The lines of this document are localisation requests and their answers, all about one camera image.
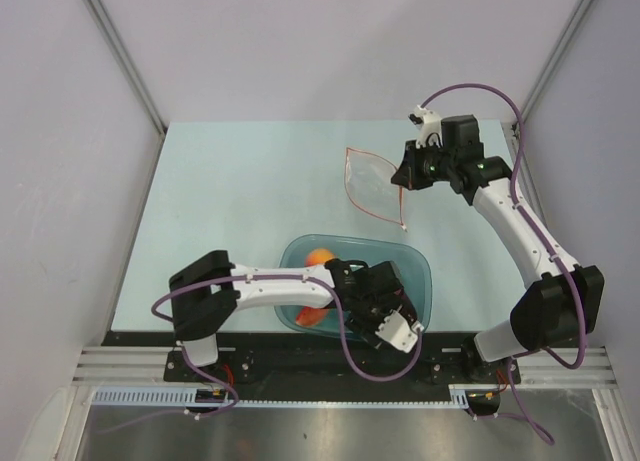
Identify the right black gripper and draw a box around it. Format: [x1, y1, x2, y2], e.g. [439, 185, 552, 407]
[392, 138, 456, 191]

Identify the clear orange zip top bag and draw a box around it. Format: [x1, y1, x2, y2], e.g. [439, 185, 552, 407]
[343, 147, 408, 232]

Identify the toy watermelon slice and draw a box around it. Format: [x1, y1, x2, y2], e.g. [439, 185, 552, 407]
[295, 307, 331, 328]

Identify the blue transparent plastic tub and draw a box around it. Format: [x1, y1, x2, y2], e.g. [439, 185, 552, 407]
[274, 234, 432, 338]

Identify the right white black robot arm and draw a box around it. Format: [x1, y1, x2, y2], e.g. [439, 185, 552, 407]
[391, 107, 605, 382]

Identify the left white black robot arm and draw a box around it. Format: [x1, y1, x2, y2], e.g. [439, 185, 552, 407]
[169, 250, 424, 381]

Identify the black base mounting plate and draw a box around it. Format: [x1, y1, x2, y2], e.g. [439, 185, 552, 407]
[103, 331, 521, 405]

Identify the orange toy peach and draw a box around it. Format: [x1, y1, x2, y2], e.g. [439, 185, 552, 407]
[305, 248, 336, 267]

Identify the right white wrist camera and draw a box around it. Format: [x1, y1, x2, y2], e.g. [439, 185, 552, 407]
[409, 105, 442, 149]

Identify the white slotted cable duct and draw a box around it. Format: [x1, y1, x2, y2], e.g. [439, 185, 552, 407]
[91, 386, 469, 410]

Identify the right aluminium corner post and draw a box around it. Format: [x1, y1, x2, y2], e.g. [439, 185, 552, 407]
[521, 0, 598, 122]

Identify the aluminium corner post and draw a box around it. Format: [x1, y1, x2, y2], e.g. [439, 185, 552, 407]
[82, 0, 168, 138]
[521, 0, 598, 122]

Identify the left aluminium corner post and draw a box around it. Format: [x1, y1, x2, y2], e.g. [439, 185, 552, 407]
[82, 0, 168, 138]

